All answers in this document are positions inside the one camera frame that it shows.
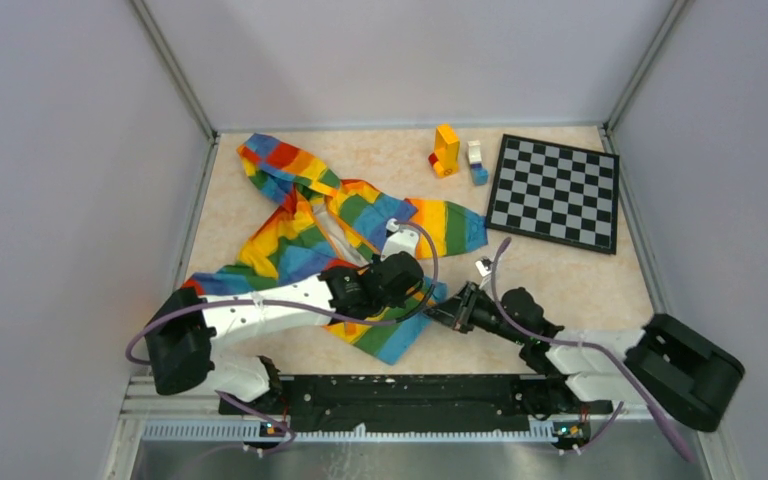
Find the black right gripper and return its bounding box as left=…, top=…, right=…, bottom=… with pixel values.
left=423, top=281, right=526, bottom=346

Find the rainbow striped zip jacket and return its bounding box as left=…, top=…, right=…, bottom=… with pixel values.
left=181, top=133, right=490, bottom=366

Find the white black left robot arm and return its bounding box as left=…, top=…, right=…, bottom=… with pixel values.
left=137, top=252, right=424, bottom=414

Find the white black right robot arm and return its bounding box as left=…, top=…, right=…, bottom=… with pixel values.
left=427, top=282, right=746, bottom=432

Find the white blue block toy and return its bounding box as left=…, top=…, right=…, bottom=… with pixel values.
left=467, top=140, right=489, bottom=186

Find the orange yellow block toy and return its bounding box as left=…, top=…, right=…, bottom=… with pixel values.
left=428, top=124, right=460, bottom=178

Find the black white checkerboard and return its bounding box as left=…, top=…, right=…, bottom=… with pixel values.
left=485, top=134, right=621, bottom=255

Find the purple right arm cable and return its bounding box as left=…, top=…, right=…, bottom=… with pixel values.
left=489, top=237, right=698, bottom=464

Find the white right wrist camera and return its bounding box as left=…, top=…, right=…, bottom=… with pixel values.
left=475, top=257, right=494, bottom=278

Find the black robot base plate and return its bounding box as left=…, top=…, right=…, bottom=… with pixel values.
left=250, top=374, right=614, bottom=433

